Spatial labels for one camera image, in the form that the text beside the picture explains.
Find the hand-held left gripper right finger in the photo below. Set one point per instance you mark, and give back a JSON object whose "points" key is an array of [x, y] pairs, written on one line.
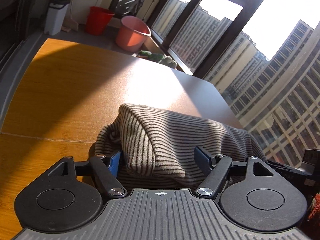
{"points": [[203, 158]]}

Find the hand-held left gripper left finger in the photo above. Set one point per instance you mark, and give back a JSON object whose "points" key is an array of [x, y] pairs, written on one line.
{"points": [[115, 163]]}

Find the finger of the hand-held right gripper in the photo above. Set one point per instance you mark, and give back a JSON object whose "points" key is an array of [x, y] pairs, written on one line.
{"points": [[311, 161], [282, 166]]}

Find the grey striped sweater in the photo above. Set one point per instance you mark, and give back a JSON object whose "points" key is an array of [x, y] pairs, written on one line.
{"points": [[175, 135]]}

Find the person's right forearm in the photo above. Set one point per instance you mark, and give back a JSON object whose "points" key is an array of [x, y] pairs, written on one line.
{"points": [[315, 210]]}

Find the apartment buildings outside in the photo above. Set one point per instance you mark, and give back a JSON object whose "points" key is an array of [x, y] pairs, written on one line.
{"points": [[287, 80]]}

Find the green cactus plant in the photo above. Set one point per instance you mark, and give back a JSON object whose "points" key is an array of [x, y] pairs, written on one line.
{"points": [[167, 61]]}

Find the pink plastic bucket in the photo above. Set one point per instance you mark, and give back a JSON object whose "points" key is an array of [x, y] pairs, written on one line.
{"points": [[131, 36]]}

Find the broom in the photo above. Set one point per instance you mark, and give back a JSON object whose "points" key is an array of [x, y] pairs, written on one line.
{"points": [[71, 26]]}

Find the red plastic bucket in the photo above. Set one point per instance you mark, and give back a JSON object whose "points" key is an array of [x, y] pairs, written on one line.
{"points": [[98, 20]]}

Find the white trash bin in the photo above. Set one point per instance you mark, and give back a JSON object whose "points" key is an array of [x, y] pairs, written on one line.
{"points": [[56, 17]]}

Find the grey hanging cloth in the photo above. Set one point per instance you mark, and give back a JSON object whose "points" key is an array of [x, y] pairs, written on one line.
{"points": [[141, 3]]}

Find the black window frame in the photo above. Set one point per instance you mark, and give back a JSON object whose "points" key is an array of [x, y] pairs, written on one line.
{"points": [[226, 42]]}

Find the dark sliding door frame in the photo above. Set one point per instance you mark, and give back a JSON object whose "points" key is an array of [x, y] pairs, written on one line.
{"points": [[15, 30]]}

